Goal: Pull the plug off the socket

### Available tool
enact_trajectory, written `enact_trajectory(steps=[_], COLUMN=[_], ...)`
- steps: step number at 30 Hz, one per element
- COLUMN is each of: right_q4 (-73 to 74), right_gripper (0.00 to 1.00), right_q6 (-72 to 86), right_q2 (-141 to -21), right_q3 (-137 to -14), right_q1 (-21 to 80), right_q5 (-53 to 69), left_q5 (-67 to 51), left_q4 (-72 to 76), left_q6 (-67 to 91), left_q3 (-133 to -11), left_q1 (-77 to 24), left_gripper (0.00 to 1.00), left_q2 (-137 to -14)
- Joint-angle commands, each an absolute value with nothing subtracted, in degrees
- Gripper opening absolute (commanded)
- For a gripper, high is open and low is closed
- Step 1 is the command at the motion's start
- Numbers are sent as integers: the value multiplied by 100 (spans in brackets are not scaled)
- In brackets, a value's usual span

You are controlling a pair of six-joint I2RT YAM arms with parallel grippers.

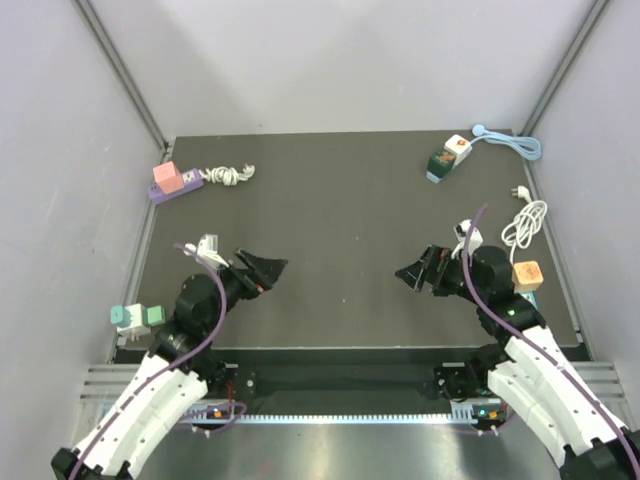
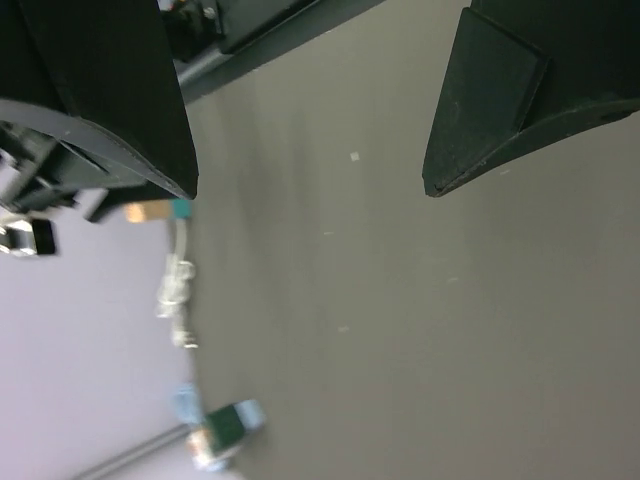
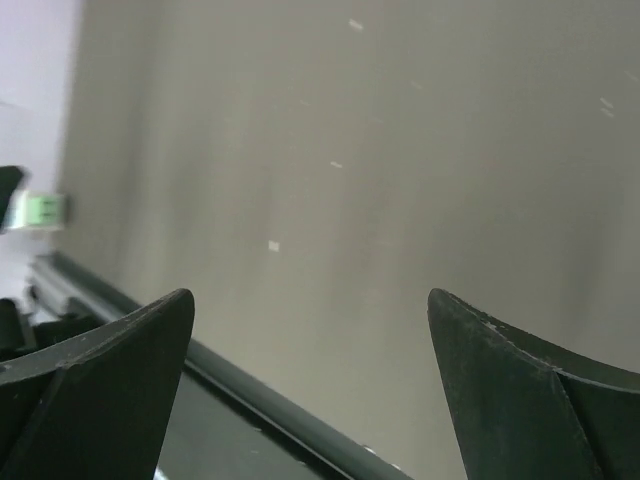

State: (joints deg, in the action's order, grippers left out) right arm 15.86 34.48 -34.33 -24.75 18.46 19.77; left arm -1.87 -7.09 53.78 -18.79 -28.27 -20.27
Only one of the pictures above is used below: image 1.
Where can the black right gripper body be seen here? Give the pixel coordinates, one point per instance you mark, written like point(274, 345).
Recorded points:
point(451, 277)

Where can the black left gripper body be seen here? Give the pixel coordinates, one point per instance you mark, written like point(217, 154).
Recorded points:
point(235, 286)

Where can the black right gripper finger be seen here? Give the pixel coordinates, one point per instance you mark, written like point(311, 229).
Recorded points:
point(416, 276)
point(425, 258)

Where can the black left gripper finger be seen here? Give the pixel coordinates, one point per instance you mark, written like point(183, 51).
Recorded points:
point(253, 280)
point(273, 268)

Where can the green charger plug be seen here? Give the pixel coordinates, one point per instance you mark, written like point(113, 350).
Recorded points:
point(155, 316)

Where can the purple power strip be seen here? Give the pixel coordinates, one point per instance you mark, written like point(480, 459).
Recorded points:
point(185, 183)

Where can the white cube socket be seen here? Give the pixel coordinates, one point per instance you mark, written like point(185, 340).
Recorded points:
point(137, 327)

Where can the pink charger plug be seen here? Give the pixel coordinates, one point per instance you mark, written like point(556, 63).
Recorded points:
point(168, 178)

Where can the teal charger plug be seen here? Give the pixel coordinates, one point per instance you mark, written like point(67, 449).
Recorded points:
point(119, 316)

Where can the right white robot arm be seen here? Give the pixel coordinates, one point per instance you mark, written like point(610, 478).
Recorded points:
point(526, 368)

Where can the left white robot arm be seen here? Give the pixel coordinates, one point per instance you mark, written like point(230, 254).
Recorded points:
point(177, 371)

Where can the orange wooden cube plug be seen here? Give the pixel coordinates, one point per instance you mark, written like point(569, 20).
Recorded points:
point(527, 276)

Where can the dark green printed plug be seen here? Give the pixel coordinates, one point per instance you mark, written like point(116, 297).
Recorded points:
point(440, 163)

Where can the teal power strip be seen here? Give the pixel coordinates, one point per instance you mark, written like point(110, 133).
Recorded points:
point(530, 297)

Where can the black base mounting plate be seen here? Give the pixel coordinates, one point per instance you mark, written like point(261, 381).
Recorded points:
point(249, 381)

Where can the white light-blue power strip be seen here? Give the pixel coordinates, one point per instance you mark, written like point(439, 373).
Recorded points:
point(460, 147)

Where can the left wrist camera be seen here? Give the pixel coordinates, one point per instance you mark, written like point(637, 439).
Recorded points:
point(207, 249)

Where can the slotted cable duct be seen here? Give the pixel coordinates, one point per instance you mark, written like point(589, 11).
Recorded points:
point(457, 414)

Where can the aluminium frame rail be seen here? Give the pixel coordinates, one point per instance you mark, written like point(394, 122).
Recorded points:
point(105, 383)

